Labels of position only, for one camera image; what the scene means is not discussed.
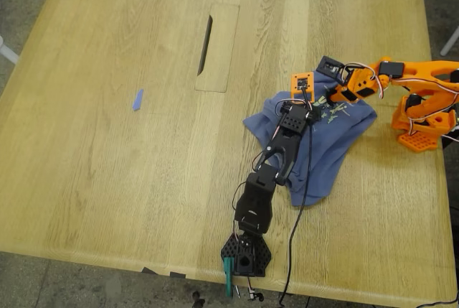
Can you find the small blue tape piece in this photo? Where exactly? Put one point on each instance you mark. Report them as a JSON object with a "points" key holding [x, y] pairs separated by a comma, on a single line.
{"points": [[138, 100]]}

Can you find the teal clamp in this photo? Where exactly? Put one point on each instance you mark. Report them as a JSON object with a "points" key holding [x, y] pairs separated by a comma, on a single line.
{"points": [[228, 275]]}

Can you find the white chair leg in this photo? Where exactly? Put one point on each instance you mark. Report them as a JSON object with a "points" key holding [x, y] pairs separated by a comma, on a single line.
{"points": [[7, 51]]}

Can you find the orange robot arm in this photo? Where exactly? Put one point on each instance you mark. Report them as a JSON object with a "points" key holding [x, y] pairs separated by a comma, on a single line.
{"points": [[430, 71]]}

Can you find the orange camera mount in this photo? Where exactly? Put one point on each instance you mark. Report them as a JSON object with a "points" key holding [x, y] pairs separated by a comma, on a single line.
{"points": [[311, 80]]}

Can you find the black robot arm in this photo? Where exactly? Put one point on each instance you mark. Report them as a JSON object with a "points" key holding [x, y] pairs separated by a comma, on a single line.
{"points": [[256, 200]]}

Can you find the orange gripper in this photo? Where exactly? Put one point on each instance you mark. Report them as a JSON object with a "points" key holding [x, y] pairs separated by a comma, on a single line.
{"points": [[338, 95]]}

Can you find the blue T-shirt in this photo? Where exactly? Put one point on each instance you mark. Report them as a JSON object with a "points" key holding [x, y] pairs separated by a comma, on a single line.
{"points": [[337, 135]]}

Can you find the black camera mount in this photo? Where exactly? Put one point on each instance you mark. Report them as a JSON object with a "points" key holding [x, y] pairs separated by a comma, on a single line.
{"points": [[324, 64]]}

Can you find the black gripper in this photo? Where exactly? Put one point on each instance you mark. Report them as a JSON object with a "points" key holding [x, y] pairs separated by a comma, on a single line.
{"points": [[313, 113]]}

